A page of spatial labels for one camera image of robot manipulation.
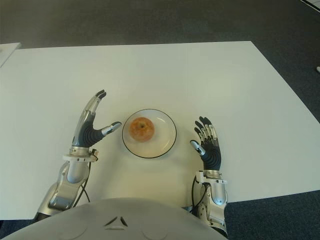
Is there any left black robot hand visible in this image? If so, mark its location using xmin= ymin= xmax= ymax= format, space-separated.
xmin=71 ymin=89 xmax=123 ymax=149

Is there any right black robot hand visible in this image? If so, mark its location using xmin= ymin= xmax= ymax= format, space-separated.
xmin=189 ymin=116 xmax=222 ymax=172

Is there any red yellow apple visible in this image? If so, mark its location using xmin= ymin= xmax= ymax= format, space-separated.
xmin=128 ymin=116 xmax=155 ymax=143

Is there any white plate with black rim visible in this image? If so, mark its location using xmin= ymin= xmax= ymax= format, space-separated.
xmin=121 ymin=108 xmax=178 ymax=159

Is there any grey robot torso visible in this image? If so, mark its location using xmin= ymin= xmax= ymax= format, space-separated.
xmin=0 ymin=197 xmax=229 ymax=240

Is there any white side table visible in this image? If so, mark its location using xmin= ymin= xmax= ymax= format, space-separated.
xmin=0 ymin=42 xmax=21 ymax=69

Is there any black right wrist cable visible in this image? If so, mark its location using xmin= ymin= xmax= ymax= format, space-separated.
xmin=191 ymin=175 xmax=201 ymax=211

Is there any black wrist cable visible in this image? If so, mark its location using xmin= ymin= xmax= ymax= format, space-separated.
xmin=74 ymin=159 xmax=92 ymax=204
xmin=191 ymin=175 xmax=201 ymax=211

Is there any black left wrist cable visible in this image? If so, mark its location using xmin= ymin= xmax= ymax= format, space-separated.
xmin=74 ymin=159 xmax=92 ymax=204

